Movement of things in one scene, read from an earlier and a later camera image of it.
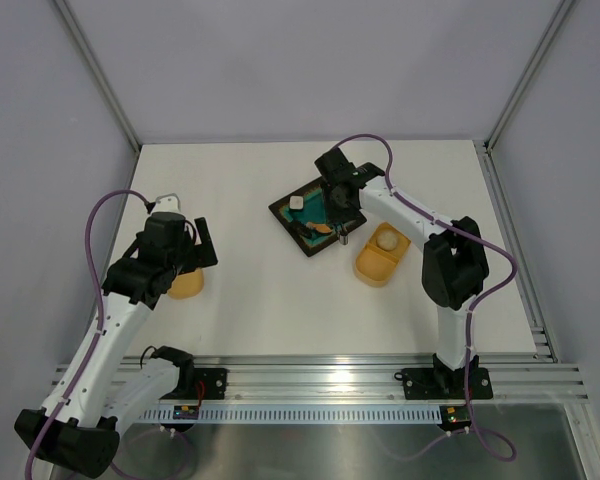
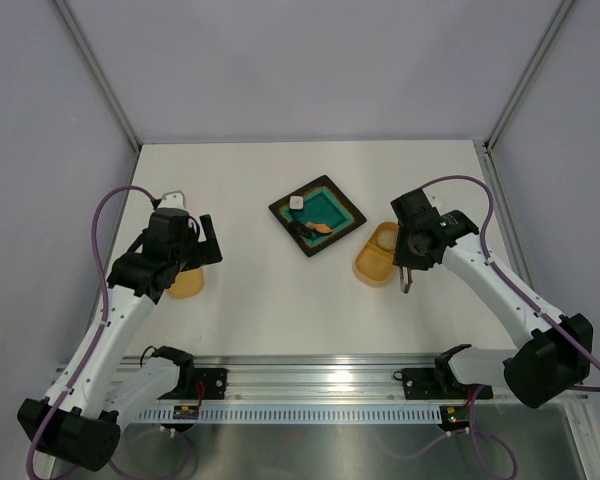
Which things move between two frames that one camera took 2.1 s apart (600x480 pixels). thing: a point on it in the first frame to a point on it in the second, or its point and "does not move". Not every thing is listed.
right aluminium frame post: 561,12 does not move
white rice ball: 386,240 does not move
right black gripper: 334,215 to 402,258
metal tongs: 344,235 to 406,275
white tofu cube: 296,202 does not move
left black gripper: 207,255 does not move
